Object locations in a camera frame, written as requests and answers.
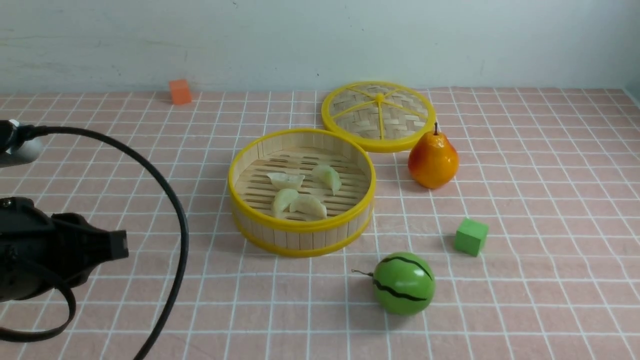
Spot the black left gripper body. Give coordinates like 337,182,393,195
0,197,130,302

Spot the greenish dumpling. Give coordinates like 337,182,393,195
311,164,342,196
271,188,300,219

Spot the white dumpling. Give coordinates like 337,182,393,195
289,194,328,219
266,172,306,191

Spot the bamboo steamer tray yellow rim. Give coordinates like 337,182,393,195
228,128,377,258

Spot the bamboo steamer lid yellow rim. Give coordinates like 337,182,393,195
320,80,437,153

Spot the orange cube block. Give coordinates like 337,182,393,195
168,79,193,106

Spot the green toy watermelon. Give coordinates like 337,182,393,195
352,251,436,316

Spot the orange toy pear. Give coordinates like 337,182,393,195
407,122,460,191

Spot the green cube block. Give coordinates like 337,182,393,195
454,218,489,257

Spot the pink checkered tablecloth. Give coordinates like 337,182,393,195
0,88,640,360

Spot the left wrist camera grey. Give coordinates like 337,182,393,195
0,119,44,168

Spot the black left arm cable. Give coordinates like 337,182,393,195
0,120,190,360

